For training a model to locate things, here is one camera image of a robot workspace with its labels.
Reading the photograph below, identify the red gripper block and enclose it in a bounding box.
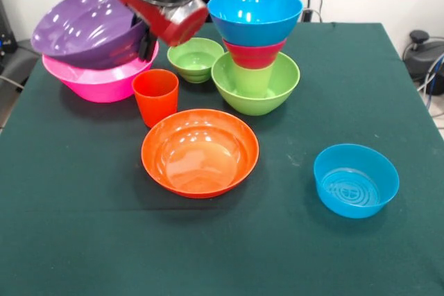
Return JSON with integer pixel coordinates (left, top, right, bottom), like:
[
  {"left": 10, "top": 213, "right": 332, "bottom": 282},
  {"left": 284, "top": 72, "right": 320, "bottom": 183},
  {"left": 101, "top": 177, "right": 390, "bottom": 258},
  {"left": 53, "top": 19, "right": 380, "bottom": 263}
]
[{"left": 103, "top": 0, "right": 209, "bottom": 62}]

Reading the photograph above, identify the large pink bowl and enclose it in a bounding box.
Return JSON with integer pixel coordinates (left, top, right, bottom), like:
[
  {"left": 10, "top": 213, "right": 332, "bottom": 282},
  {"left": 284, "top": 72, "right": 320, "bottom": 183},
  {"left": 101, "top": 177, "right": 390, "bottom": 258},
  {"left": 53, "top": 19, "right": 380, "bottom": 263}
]
[{"left": 42, "top": 41, "right": 160, "bottom": 104}]

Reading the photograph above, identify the wide purple bowl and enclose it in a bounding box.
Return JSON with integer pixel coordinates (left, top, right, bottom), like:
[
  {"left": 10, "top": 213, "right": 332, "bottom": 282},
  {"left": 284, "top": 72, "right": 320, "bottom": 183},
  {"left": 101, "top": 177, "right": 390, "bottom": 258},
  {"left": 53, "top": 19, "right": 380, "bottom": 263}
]
[{"left": 31, "top": 0, "right": 150, "bottom": 70}]

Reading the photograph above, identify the small crimson bowl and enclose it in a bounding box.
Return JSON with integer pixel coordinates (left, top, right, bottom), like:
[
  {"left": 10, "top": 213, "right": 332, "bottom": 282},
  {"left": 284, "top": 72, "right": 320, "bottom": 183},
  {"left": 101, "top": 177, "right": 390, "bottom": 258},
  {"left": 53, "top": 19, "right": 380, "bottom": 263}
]
[{"left": 222, "top": 37, "right": 288, "bottom": 70}]

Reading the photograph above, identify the large blue bowl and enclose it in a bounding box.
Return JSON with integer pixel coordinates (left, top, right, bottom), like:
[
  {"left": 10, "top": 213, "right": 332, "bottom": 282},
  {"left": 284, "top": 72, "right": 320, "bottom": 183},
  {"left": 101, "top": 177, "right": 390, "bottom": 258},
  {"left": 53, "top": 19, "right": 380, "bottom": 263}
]
[{"left": 207, "top": 0, "right": 304, "bottom": 47}]

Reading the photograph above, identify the light green cup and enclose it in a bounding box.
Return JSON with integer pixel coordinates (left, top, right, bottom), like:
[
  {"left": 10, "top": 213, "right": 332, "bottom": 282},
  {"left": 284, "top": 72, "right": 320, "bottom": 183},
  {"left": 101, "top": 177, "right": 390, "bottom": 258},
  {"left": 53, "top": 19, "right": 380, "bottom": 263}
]
[{"left": 234, "top": 63, "right": 275, "bottom": 98}]

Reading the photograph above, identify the small blue bowl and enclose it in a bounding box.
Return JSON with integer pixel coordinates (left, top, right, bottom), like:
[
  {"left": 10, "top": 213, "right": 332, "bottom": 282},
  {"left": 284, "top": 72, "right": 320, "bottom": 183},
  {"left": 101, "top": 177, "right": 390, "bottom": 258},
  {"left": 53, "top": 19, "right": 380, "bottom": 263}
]
[{"left": 314, "top": 143, "right": 400, "bottom": 220}]

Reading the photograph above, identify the black computer tower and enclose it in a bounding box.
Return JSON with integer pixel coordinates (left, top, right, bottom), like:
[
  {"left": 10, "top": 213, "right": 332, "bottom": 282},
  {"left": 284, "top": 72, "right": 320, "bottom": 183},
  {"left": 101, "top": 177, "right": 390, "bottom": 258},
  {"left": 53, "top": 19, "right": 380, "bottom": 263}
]
[{"left": 0, "top": 0, "right": 17, "bottom": 68}]

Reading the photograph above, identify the small green bowl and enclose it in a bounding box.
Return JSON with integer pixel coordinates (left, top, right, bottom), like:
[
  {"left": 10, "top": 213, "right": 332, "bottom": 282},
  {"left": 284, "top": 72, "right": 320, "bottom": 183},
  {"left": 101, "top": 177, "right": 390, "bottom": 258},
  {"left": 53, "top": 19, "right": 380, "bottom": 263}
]
[{"left": 166, "top": 37, "right": 225, "bottom": 84}]

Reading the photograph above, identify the orange cup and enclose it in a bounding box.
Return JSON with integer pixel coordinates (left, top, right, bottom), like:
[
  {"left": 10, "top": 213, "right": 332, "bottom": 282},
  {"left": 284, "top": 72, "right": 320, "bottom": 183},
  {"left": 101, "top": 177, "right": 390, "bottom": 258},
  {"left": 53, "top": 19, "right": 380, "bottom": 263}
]
[{"left": 131, "top": 69, "right": 180, "bottom": 129}]

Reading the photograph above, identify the medium green bowl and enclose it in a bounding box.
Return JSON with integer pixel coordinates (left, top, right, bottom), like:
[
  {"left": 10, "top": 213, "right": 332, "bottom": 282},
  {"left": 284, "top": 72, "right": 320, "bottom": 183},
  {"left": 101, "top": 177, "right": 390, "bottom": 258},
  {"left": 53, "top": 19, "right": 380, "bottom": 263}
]
[{"left": 211, "top": 52, "right": 300, "bottom": 116}]

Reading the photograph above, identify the wide orange bowl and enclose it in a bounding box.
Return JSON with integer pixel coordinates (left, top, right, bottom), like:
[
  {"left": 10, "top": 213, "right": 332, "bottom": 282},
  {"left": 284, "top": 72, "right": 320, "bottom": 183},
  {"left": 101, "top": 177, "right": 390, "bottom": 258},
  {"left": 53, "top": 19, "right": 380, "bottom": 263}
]
[{"left": 141, "top": 108, "right": 260, "bottom": 200}]

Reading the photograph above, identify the dark green tablecloth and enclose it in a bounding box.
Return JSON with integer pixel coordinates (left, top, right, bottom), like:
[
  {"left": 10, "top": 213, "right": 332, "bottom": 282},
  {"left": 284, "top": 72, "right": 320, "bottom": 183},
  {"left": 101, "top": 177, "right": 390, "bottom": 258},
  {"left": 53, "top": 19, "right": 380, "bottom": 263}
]
[{"left": 0, "top": 21, "right": 444, "bottom": 296}]

